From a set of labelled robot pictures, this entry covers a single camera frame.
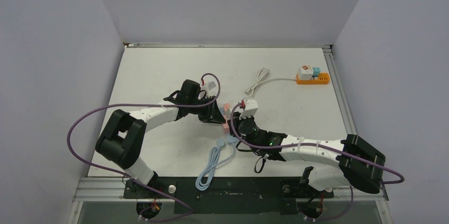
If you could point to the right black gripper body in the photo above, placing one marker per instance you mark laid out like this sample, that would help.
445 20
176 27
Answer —
237 119

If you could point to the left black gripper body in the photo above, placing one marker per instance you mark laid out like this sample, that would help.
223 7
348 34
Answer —
205 113

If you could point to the pink blue power strip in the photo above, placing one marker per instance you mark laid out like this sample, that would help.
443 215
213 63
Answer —
227 132

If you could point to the small pink plug adapter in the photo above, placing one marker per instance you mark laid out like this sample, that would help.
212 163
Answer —
226 106

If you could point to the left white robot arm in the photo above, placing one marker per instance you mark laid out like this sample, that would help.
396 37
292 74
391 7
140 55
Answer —
122 137

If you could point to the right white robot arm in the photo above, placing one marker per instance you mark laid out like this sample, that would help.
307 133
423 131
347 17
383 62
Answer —
333 163

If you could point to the teal plug adapter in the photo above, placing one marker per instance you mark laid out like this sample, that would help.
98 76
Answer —
316 71

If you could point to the white cube adapter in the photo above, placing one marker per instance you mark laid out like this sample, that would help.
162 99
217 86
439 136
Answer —
305 72

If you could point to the orange power strip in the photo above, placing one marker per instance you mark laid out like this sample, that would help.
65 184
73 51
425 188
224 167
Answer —
321 79

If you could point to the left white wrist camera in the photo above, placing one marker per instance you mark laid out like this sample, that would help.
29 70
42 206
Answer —
208 87

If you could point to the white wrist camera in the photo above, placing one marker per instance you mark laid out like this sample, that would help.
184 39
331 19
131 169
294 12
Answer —
249 108
208 87

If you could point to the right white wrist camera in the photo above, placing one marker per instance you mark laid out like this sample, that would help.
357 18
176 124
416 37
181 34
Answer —
249 108

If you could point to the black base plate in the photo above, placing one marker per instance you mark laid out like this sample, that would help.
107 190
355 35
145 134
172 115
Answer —
231 195

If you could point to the aluminium frame rail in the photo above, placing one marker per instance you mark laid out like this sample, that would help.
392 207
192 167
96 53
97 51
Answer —
339 92

